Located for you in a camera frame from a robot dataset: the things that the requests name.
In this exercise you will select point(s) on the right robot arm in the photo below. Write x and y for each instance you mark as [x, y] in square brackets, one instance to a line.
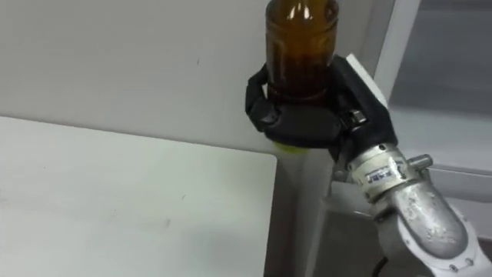
[426, 215]

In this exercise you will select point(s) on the brown glass bottle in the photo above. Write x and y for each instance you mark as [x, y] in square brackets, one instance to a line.
[300, 50]

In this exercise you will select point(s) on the white desk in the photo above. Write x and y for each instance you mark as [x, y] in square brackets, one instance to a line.
[115, 200]

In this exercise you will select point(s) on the grey fridge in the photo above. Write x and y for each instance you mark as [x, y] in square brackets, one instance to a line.
[442, 127]

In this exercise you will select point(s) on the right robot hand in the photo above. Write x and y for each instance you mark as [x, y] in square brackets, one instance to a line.
[307, 123]

